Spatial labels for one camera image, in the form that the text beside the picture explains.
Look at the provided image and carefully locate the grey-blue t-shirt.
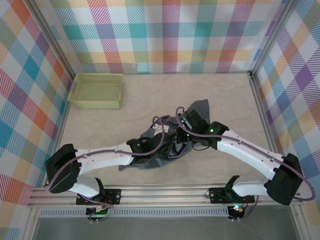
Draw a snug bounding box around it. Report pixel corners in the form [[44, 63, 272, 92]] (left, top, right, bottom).
[[117, 99, 211, 173]]

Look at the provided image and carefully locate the light green plastic basket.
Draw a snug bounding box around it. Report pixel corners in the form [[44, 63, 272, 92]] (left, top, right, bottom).
[[67, 73, 125, 110]]

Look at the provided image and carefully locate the thin black right gripper cable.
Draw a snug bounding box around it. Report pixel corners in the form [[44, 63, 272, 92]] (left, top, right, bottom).
[[191, 142, 210, 152]]

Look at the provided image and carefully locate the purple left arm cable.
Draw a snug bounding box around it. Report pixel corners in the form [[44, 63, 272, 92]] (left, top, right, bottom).
[[44, 116, 168, 223]]

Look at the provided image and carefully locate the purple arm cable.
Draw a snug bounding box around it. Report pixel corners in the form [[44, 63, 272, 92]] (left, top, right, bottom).
[[44, 116, 168, 223], [175, 106, 316, 222]]

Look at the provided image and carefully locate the long aluminium mounting rail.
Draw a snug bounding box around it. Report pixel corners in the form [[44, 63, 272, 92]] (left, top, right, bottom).
[[27, 184, 305, 208]]

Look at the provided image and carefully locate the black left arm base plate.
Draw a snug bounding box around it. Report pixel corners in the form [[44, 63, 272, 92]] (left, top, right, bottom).
[[75, 188, 123, 206]]

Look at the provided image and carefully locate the aluminium side base rail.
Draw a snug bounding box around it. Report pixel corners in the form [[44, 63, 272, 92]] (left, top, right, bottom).
[[43, 74, 76, 188], [248, 71, 283, 156]]

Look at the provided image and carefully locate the grey slotted cable duct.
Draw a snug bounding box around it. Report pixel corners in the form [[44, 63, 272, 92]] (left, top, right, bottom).
[[39, 209, 231, 219]]

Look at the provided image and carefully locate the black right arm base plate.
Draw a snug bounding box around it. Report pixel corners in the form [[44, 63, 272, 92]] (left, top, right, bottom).
[[209, 186, 256, 205]]

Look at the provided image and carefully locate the aluminium frame post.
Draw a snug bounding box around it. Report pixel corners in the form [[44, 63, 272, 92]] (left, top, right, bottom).
[[29, 0, 77, 78], [249, 0, 300, 77]]

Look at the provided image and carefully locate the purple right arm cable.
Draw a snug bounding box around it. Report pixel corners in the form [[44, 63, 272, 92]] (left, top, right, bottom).
[[175, 106, 316, 222]]

